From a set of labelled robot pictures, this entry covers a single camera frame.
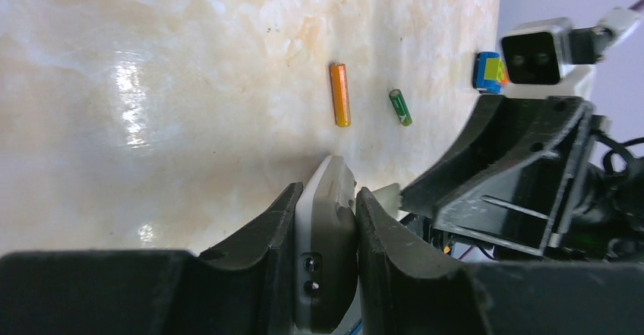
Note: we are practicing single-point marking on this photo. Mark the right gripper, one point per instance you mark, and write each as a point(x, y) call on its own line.
point(526, 179)

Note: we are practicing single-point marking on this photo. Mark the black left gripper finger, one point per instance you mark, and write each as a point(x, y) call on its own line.
point(242, 285)

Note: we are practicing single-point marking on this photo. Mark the white remote control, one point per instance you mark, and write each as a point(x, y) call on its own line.
point(325, 248)

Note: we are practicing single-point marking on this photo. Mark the green battery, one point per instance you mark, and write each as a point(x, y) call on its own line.
point(399, 104)

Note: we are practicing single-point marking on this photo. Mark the orange battery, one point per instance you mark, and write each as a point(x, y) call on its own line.
point(340, 93)

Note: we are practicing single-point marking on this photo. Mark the grey battery cover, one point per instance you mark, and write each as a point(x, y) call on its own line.
point(389, 197)

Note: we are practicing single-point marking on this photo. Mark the blue green toy block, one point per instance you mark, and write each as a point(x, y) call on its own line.
point(489, 73)

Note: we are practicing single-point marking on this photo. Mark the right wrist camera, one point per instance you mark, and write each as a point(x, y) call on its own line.
point(553, 58)

